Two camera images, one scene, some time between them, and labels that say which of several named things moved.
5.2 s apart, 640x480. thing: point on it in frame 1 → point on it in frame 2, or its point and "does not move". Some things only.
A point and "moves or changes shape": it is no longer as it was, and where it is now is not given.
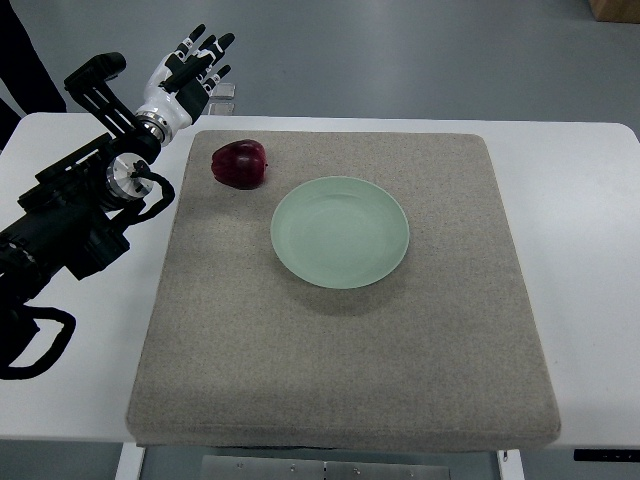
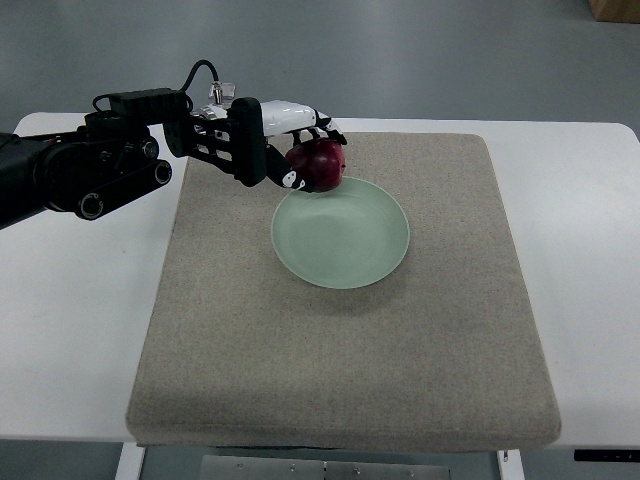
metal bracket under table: (219, 467) does not move
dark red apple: (241, 164) moves or changes shape
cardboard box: (616, 11) does not move
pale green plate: (341, 232) does not move
